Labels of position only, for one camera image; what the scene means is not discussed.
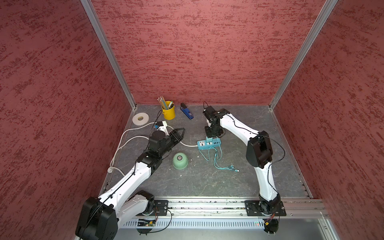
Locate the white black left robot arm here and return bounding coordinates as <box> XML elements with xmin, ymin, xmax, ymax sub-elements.
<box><xmin>75</xmin><ymin>128</ymin><xmax>185</xmax><ymax>240</ymax></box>

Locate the left corner aluminium post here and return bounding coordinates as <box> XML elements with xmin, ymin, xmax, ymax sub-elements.
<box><xmin>81</xmin><ymin>0</ymin><xmax>137</xmax><ymax>110</ymax></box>

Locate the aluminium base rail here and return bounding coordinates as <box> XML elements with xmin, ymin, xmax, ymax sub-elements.
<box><xmin>74</xmin><ymin>196</ymin><xmax>340</xmax><ymax>240</ymax></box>

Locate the colored pencils bundle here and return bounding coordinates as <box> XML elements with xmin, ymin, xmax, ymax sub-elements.
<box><xmin>158</xmin><ymin>97</ymin><xmax>170</xmax><ymax>110</ymax></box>

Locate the corner aluminium post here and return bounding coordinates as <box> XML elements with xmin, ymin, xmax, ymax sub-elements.
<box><xmin>81</xmin><ymin>0</ymin><xmax>137</xmax><ymax>110</ymax></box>
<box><xmin>269</xmin><ymin>0</ymin><xmax>338</xmax><ymax>111</ymax></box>

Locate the white power strip cable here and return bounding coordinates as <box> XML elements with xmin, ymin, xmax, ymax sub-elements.
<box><xmin>107</xmin><ymin>121</ymin><xmax>199</xmax><ymax>181</ymax></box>

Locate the right corner aluminium post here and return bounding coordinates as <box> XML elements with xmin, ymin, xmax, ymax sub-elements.
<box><xmin>269</xmin><ymin>0</ymin><xmax>338</xmax><ymax>111</ymax></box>

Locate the teal power strip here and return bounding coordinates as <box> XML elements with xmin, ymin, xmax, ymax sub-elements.
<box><xmin>197</xmin><ymin>138</ymin><xmax>222</xmax><ymax>150</ymax></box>

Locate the teal charging cable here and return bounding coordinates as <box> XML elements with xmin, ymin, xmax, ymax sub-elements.
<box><xmin>197</xmin><ymin>145</ymin><xmax>241</xmax><ymax>173</ymax></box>

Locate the white tape roll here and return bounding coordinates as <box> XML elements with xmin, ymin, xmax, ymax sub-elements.
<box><xmin>132</xmin><ymin>113</ymin><xmax>150</xmax><ymax>126</ymax></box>

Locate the blue black stapler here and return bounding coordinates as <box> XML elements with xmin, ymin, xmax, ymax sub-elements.
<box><xmin>180</xmin><ymin>103</ymin><xmax>194</xmax><ymax>120</ymax></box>

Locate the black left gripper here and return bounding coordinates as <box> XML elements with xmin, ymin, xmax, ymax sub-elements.
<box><xmin>159</xmin><ymin>127</ymin><xmax>186</xmax><ymax>156</ymax></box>

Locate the yellow pencil cup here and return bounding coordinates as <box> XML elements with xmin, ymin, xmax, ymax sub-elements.
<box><xmin>162</xmin><ymin>101</ymin><xmax>176</xmax><ymax>120</ymax></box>

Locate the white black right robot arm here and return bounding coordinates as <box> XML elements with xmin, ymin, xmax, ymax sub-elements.
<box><xmin>203</xmin><ymin>106</ymin><xmax>281</xmax><ymax>216</ymax></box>

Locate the green meat grinder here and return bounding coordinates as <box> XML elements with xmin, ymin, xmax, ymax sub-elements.
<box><xmin>173</xmin><ymin>153</ymin><xmax>189</xmax><ymax>170</ymax></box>

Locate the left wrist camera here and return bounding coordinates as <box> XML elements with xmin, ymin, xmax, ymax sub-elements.
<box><xmin>155</xmin><ymin>121</ymin><xmax>169</xmax><ymax>136</ymax></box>

